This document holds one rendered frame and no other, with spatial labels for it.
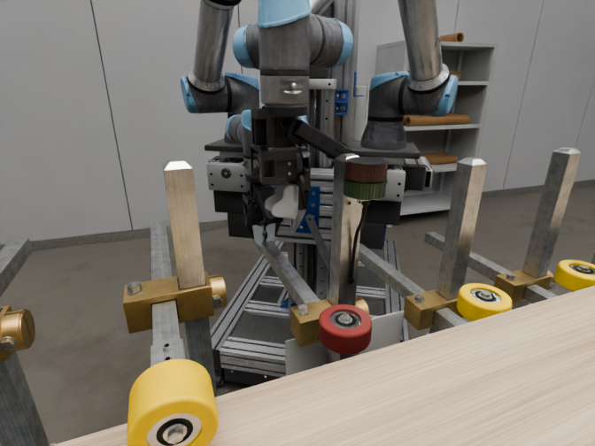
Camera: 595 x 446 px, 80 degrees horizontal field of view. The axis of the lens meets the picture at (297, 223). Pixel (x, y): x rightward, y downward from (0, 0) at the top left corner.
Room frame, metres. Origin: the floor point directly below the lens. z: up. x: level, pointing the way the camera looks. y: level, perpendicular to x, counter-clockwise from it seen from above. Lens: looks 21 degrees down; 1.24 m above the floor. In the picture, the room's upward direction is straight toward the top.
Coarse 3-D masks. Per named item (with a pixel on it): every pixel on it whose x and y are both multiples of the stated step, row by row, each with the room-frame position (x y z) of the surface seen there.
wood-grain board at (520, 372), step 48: (432, 336) 0.42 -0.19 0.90; (480, 336) 0.42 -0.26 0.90; (528, 336) 0.42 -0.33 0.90; (576, 336) 0.42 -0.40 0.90; (288, 384) 0.33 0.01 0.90; (336, 384) 0.33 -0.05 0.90; (384, 384) 0.33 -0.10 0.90; (432, 384) 0.33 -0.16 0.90; (480, 384) 0.33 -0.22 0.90; (528, 384) 0.33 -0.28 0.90; (576, 384) 0.33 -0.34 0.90; (240, 432) 0.27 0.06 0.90; (288, 432) 0.27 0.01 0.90; (336, 432) 0.27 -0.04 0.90; (384, 432) 0.27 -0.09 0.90; (432, 432) 0.27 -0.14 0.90; (480, 432) 0.27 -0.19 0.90; (528, 432) 0.27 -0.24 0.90; (576, 432) 0.27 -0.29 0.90
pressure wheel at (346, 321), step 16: (336, 304) 0.49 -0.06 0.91; (320, 320) 0.45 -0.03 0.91; (336, 320) 0.45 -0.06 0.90; (352, 320) 0.45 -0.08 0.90; (368, 320) 0.44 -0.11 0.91; (320, 336) 0.44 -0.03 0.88; (336, 336) 0.41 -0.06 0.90; (352, 336) 0.41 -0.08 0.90; (368, 336) 0.43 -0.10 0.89; (336, 352) 0.41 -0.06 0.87; (352, 352) 0.41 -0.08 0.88
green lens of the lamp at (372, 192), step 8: (344, 184) 0.49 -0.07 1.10; (352, 184) 0.48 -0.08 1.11; (360, 184) 0.47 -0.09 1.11; (368, 184) 0.47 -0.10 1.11; (376, 184) 0.47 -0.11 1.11; (384, 184) 0.48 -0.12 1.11; (344, 192) 0.49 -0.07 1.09; (352, 192) 0.48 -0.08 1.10; (360, 192) 0.47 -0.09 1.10; (368, 192) 0.47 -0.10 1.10; (376, 192) 0.47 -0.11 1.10; (384, 192) 0.48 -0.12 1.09
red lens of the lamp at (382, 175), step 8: (344, 160) 0.50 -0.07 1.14; (344, 168) 0.50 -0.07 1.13; (352, 168) 0.48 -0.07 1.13; (360, 168) 0.47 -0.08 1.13; (368, 168) 0.47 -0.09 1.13; (376, 168) 0.47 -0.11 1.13; (384, 168) 0.48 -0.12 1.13; (344, 176) 0.49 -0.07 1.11; (352, 176) 0.48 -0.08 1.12; (360, 176) 0.47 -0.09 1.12; (368, 176) 0.47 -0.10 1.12; (376, 176) 0.47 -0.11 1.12; (384, 176) 0.48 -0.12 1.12
